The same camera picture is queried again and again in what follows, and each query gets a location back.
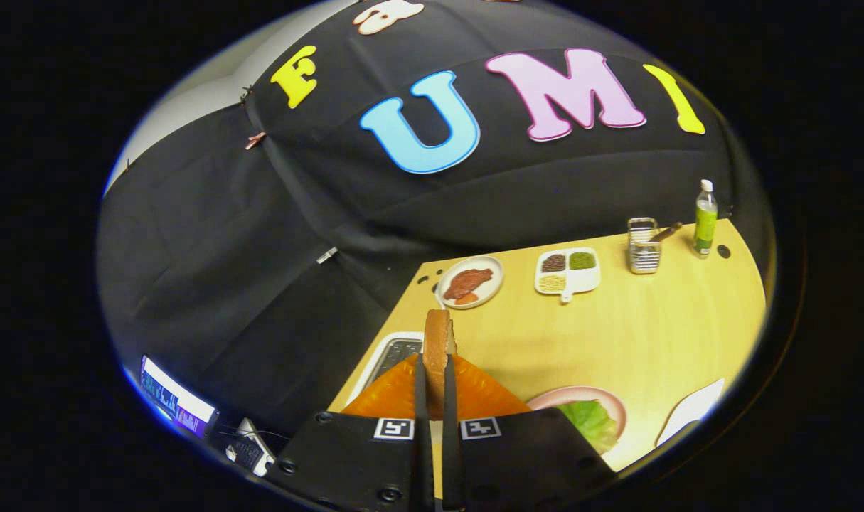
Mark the laptop with lit screen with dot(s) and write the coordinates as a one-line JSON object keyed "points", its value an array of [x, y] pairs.
{"points": [[179, 398]]}

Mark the green lettuce leaf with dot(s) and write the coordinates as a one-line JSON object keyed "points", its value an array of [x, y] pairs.
{"points": [[592, 423]]}

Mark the black backdrop cloth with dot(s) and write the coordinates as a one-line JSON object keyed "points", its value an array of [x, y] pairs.
{"points": [[225, 249]]}

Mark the brown crust bread slice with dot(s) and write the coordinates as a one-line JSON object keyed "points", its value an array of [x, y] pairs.
{"points": [[437, 348]]}

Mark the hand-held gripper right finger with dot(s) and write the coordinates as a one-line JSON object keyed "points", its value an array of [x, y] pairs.
{"points": [[451, 441]]}

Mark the pile of green beans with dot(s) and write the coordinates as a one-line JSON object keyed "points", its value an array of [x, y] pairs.
{"points": [[582, 260]]}

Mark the white divided dish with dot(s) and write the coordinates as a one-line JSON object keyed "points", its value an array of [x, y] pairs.
{"points": [[581, 281]]}

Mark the round white plate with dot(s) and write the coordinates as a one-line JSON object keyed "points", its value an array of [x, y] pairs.
{"points": [[496, 274]]}

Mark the pile of dark beans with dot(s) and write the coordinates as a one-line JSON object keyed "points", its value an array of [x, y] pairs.
{"points": [[553, 263]]}

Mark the white toaster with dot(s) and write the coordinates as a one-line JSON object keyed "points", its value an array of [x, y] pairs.
{"points": [[400, 353]]}

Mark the pink plate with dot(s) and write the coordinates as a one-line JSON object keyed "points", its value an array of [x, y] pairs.
{"points": [[581, 393]]}

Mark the green drink bottle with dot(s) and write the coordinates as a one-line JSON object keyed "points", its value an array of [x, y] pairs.
{"points": [[705, 224]]}

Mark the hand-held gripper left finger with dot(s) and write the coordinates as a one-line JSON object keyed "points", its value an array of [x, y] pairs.
{"points": [[422, 441]]}

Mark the red clip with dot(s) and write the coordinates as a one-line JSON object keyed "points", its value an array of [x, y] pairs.
{"points": [[255, 140]]}

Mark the silver clip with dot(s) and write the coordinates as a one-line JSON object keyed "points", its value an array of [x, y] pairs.
{"points": [[326, 254]]}

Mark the flat white plate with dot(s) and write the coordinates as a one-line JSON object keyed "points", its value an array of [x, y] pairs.
{"points": [[691, 409]]}

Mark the row of black clips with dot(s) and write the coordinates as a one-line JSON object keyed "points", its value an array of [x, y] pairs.
{"points": [[247, 92]]}

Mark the red meat slice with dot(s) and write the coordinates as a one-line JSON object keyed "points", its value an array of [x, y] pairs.
{"points": [[467, 283]]}

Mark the pile of yellow beans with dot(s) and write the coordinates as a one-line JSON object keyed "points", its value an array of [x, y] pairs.
{"points": [[552, 283]]}

